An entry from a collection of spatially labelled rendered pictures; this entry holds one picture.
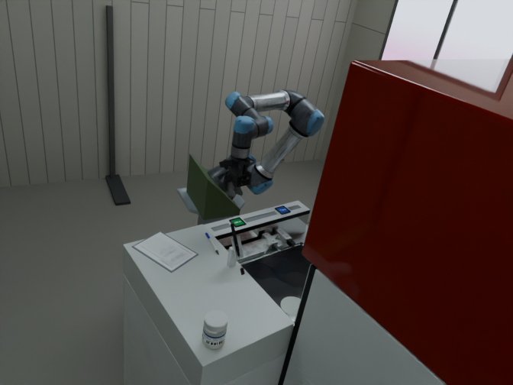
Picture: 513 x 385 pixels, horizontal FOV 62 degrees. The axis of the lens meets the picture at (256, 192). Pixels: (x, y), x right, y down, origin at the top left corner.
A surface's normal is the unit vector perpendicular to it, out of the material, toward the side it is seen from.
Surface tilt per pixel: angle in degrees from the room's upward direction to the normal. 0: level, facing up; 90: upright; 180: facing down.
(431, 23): 90
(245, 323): 0
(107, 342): 0
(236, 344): 0
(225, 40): 90
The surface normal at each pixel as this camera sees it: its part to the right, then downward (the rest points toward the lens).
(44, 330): 0.15, -0.86
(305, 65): 0.44, 0.51
